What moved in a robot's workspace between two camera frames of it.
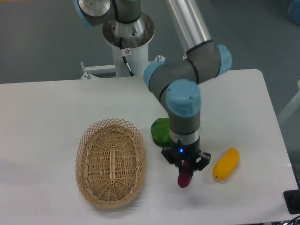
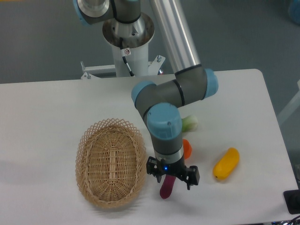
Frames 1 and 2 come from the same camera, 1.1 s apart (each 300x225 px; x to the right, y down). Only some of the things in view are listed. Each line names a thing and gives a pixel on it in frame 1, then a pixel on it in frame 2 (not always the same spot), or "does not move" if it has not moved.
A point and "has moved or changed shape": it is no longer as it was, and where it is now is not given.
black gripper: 181,151 → 191,176
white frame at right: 294,105 does not move
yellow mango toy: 227,164 does not move
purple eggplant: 184,177 has moved or changed shape
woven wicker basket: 111,162 does not move
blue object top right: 294,11 does not move
